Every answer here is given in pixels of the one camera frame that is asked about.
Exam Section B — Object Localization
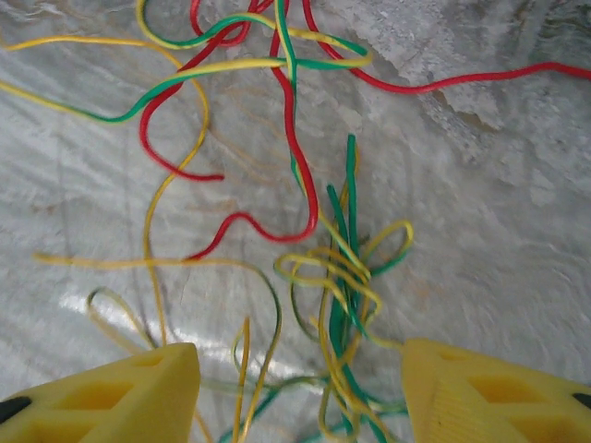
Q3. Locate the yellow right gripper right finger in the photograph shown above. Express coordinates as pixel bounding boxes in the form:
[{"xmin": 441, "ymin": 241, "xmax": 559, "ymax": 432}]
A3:
[{"xmin": 400, "ymin": 338, "xmax": 591, "ymax": 443}]

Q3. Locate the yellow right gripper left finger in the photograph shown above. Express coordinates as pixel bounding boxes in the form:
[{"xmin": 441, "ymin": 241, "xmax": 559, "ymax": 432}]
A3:
[{"xmin": 0, "ymin": 342, "xmax": 201, "ymax": 443}]

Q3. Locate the green cable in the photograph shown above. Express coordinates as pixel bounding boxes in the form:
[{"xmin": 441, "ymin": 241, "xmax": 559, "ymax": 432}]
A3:
[
  {"xmin": 344, "ymin": 133, "xmax": 361, "ymax": 259},
  {"xmin": 322, "ymin": 183, "xmax": 403, "ymax": 443}
]

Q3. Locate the yellow cable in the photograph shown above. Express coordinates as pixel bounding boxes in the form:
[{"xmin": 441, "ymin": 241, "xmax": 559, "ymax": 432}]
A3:
[{"xmin": 0, "ymin": 35, "xmax": 210, "ymax": 347}]

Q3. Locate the thick yellow-green striped cable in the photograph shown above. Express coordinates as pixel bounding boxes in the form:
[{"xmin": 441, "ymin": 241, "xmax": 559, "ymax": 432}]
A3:
[{"xmin": 0, "ymin": 0, "xmax": 374, "ymax": 125}]

